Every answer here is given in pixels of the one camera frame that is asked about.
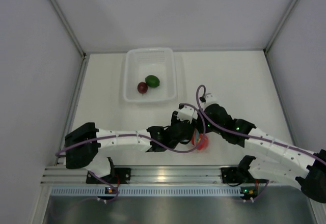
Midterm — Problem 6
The clear zip top bag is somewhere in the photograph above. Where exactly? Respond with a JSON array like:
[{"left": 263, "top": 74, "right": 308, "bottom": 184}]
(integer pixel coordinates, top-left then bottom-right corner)
[{"left": 189, "top": 129, "right": 209, "bottom": 152}]

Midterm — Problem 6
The fake red apple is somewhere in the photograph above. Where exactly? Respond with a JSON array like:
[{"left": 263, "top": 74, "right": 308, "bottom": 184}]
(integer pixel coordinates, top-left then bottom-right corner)
[{"left": 191, "top": 133, "right": 209, "bottom": 151}]

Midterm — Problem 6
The fake dark red plum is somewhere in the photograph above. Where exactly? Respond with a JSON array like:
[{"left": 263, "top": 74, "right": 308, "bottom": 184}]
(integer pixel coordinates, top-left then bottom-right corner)
[{"left": 137, "top": 82, "right": 148, "bottom": 96}]

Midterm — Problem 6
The fake green lime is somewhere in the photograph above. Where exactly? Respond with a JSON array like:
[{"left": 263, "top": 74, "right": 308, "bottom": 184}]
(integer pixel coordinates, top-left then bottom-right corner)
[{"left": 145, "top": 75, "right": 160, "bottom": 88}]

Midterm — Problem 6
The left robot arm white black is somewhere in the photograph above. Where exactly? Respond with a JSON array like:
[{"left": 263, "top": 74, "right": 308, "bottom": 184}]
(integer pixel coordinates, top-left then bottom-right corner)
[{"left": 65, "top": 106, "right": 198, "bottom": 183}]

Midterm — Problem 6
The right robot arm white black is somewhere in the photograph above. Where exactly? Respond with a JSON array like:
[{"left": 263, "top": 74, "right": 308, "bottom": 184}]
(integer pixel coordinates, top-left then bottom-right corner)
[{"left": 199, "top": 102, "right": 325, "bottom": 203}]

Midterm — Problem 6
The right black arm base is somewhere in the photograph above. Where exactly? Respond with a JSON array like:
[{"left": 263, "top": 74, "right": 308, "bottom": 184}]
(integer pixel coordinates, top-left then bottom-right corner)
[{"left": 221, "top": 167, "right": 249, "bottom": 186}]

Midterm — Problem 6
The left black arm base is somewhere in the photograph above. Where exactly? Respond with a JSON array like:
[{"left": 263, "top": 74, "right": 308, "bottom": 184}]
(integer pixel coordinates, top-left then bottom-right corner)
[{"left": 86, "top": 167, "right": 131, "bottom": 184}]

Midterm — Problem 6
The white plastic basket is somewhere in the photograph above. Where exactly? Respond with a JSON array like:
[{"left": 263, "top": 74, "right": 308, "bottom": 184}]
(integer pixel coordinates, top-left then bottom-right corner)
[{"left": 123, "top": 47, "right": 177, "bottom": 104}]

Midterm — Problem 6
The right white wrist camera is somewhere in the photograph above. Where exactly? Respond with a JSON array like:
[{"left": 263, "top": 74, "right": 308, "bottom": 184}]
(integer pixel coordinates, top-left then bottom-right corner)
[{"left": 199, "top": 93, "right": 217, "bottom": 106}]

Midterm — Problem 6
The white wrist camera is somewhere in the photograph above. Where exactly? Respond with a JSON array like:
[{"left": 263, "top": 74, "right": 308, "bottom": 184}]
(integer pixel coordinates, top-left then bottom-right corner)
[
  {"left": 199, "top": 93, "right": 217, "bottom": 106},
  {"left": 176, "top": 103, "right": 198, "bottom": 122}
]

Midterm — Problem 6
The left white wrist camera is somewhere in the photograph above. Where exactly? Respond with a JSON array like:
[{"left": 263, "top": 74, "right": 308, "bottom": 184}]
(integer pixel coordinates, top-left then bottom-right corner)
[{"left": 176, "top": 103, "right": 198, "bottom": 122}]

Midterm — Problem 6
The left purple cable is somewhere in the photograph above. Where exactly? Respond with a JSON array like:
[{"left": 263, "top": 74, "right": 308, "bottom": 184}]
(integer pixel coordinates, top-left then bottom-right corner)
[{"left": 55, "top": 103, "right": 207, "bottom": 194}]

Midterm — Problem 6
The purple cable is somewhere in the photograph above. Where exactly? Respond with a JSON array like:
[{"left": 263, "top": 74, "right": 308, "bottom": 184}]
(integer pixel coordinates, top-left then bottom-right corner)
[
  {"left": 55, "top": 103, "right": 207, "bottom": 194},
  {"left": 196, "top": 84, "right": 326, "bottom": 163}
]

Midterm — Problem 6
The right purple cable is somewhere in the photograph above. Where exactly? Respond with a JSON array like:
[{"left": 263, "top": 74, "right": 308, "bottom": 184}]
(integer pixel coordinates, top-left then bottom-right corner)
[{"left": 196, "top": 84, "right": 326, "bottom": 163}]

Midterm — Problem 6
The aluminium mounting rail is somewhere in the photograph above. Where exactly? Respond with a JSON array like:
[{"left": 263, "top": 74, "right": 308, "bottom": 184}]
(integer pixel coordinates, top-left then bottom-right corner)
[{"left": 41, "top": 165, "right": 230, "bottom": 185}]

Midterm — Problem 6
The white slotted cable duct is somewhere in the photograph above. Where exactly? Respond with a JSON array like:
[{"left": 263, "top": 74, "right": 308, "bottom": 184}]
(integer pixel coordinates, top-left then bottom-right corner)
[{"left": 50, "top": 186, "right": 257, "bottom": 197}]

